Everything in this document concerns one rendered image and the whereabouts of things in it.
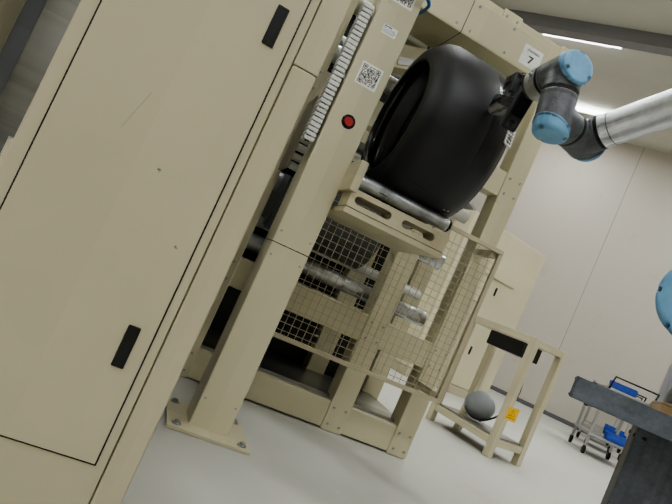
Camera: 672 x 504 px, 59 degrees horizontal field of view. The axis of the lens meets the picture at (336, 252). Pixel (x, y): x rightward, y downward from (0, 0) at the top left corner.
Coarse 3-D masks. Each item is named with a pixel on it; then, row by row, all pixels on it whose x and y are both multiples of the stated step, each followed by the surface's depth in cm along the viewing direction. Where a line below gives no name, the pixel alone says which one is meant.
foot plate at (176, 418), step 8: (168, 400) 195; (176, 400) 196; (168, 408) 187; (176, 408) 190; (184, 408) 194; (168, 416) 179; (176, 416) 183; (184, 416) 186; (168, 424) 173; (176, 424) 175; (184, 424) 179; (240, 424) 204; (184, 432) 174; (192, 432) 175; (200, 432) 178; (208, 432) 181; (232, 432) 191; (240, 432) 195; (208, 440) 176; (216, 440) 177; (224, 440) 180; (232, 440) 184; (240, 440) 187; (232, 448) 178; (240, 448) 180; (248, 448) 183
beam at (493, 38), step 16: (432, 0) 222; (448, 0) 223; (464, 0) 225; (432, 16) 223; (448, 16) 224; (464, 16) 226; (480, 16) 227; (496, 16) 229; (416, 32) 241; (432, 32) 235; (448, 32) 230; (464, 32) 226; (480, 32) 228; (496, 32) 230; (512, 32) 232; (464, 48) 236; (480, 48) 231; (496, 48) 230; (512, 48) 232; (544, 48) 236; (496, 64) 238; (512, 64) 233
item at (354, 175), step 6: (354, 162) 186; (360, 162) 179; (366, 162) 180; (348, 168) 189; (354, 168) 182; (360, 168) 179; (366, 168) 180; (348, 174) 186; (354, 174) 180; (360, 174) 179; (342, 180) 190; (348, 180) 183; (354, 180) 179; (360, 180) 179; (342, 186) 186; (348, 186) 180; (354, 186) 179; (342, 192) 190; (354, 192) 180
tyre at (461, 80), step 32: (416, 64) 205; (448, 64) 182; (480, 64) 188; (416, 96) 226; (448, 96) 177; (480, 96) 180; (384, 128) 229; (416, 128) 179; (448, 128) 177; (480, 128) 179; (384, 160) 191; (416, 160) 180; (448, 160) 180; (480, 160) 181; (416, 192) 188; (448, 192) 186
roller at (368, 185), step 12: (372, 180) 185; (372, 192) 185; (384, 192) 186; (396, 192) 187; (396, 204) 188; (408, 204) 188; (420, 204) 190; (420, 216) 190; (432, 216) 191; (444, 216) 193; (444, 228) 193
